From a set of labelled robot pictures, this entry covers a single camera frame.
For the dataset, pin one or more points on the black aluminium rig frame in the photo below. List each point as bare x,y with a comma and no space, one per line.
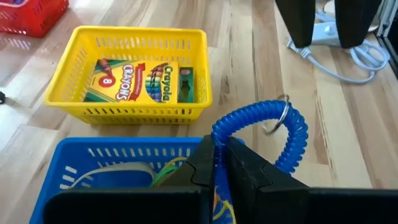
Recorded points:
393,46

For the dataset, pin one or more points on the yellow plastic basket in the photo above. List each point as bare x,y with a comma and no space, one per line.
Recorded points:
124,31

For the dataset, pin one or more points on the wide white rubber band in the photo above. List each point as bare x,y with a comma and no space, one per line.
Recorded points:
109,166

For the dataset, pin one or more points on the Crayola crayon box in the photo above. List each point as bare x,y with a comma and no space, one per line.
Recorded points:
136,81

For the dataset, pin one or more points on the green rubber band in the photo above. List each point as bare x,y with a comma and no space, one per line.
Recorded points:
163,174

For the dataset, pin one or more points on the silver metal bracket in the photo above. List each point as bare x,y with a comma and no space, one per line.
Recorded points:
383,15

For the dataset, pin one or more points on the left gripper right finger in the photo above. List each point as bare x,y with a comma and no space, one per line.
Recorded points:
264,199

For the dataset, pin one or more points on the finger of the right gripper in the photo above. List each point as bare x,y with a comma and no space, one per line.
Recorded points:
298,21
354,21

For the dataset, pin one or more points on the large yellow rubber band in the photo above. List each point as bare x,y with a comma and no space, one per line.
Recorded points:
174,161

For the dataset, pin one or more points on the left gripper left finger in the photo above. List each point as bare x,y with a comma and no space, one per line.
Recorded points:
186,199

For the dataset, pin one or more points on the blue plastic basket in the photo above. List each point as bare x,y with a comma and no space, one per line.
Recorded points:
124,146

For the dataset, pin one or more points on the red plastic basket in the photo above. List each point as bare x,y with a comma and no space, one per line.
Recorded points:
40,18

